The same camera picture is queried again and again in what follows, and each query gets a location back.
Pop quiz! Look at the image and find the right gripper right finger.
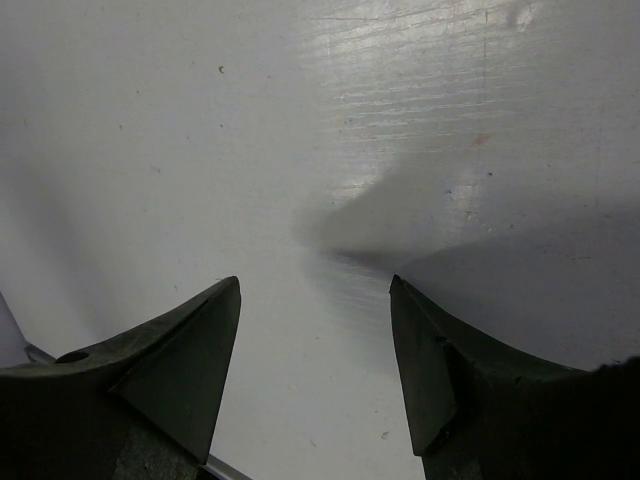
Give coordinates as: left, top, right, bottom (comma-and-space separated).
390, 277, 639, 479

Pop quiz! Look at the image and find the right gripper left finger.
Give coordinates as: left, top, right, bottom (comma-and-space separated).
1, 276, 241, 479

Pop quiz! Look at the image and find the front aluminium rail frame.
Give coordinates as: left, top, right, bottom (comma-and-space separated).
196, 454, 250, 480

